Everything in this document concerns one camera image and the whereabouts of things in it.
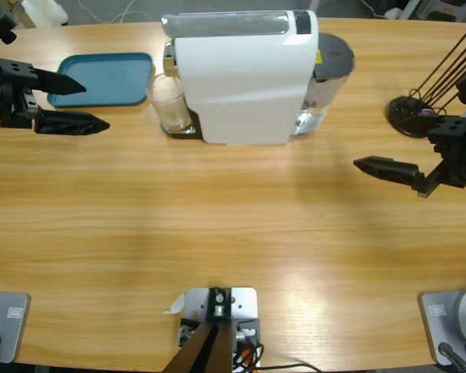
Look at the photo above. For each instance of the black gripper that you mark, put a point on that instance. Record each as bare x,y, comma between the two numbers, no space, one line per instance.
17,74
452,155

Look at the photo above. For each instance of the clear glass cup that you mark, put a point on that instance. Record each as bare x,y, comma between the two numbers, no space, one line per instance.
171,109

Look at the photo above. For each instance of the white capsule coffee machine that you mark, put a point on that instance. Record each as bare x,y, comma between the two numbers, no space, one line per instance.
248,85

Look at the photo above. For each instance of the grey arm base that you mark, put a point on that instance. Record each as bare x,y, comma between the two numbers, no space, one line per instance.
13,326
437,322

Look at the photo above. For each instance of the purple coffee capsule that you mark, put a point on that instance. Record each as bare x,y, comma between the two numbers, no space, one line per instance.
426,112

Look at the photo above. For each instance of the teal plastic tray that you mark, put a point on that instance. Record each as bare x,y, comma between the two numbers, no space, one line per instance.
112,77

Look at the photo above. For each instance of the white crumpled plastic bag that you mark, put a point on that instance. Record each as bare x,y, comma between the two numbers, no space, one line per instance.
42,13

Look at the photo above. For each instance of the white power adapter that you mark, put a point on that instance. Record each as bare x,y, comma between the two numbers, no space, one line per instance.
393,13

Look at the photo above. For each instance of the white paper tag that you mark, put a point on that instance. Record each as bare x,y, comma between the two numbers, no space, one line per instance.
176,305

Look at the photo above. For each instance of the black post bracket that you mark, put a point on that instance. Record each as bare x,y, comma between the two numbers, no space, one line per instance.
219,311

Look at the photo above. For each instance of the dark camera post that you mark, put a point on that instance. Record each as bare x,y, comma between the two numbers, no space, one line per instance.
206,349

